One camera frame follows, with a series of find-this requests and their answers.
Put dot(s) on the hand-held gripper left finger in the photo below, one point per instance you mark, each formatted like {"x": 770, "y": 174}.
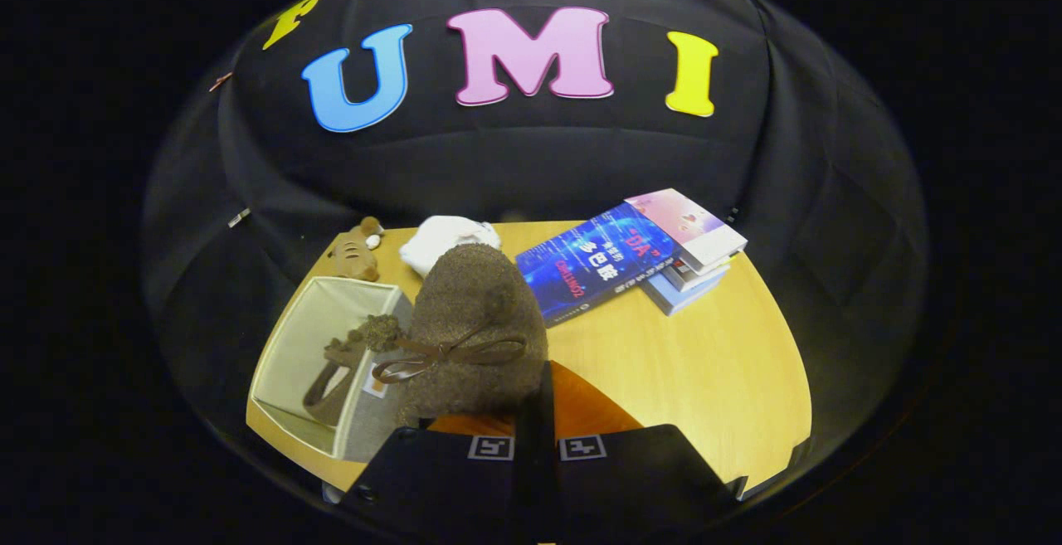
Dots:
{"x": 431, "y": 483}

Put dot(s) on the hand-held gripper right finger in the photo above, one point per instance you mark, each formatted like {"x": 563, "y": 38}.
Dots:
{"x": 548, "y": 445}

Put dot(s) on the brown fuzzy shoe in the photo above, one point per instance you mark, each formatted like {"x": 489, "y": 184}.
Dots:
{"x": 375, "y": 333}
{"x": 473, "y": 296}

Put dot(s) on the cream fabric storage box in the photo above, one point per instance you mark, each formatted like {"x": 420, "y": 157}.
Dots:
{"x": 299, "y": 338}

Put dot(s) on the blue cover book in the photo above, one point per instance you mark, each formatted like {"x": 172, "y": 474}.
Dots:
{"x": 593, "y": 267}

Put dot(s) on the dark grey book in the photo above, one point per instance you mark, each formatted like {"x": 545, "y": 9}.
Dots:
{"x": 682, "y": 274}

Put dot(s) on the white soft bundle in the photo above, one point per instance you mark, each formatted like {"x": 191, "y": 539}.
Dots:
{"x": 440, "y": 238}

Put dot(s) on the striped tiger plush toy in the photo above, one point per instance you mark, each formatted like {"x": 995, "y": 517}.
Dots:
{"x": 355, "y": 256}

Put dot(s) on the pink cover book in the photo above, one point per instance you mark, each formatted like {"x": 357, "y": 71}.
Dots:
{"x": 684, "y": 221}

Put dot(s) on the black backdrop cloth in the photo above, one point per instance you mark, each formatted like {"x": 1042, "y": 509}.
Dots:
{"x": 539, "y": 155}

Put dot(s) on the white clip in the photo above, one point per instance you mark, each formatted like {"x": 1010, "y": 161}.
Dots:
{"x": 239, "y": 217}

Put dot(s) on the pink clip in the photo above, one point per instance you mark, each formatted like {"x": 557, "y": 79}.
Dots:
{"x": 220, "y": 81}

